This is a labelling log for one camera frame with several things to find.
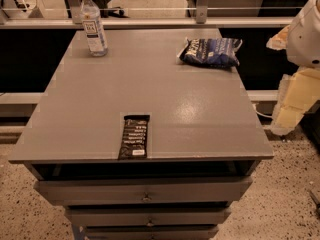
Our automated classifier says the black rxbar chocolate bar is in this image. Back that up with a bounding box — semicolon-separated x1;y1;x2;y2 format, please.
118;115;150;159

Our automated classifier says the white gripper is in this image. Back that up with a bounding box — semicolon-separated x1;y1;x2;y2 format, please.
266;0;320;136

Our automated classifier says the blue chip bag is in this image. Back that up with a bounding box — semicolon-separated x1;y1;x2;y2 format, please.
178;38;243;68

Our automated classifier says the grey drawer cabinet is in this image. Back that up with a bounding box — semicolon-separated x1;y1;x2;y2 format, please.
10;29;272;240

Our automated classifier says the clear plastic water bottle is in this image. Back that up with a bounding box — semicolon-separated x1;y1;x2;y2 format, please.
80;0;108;57

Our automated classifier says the grey metal railing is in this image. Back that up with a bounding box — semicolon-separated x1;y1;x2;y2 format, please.
0;0;292;29

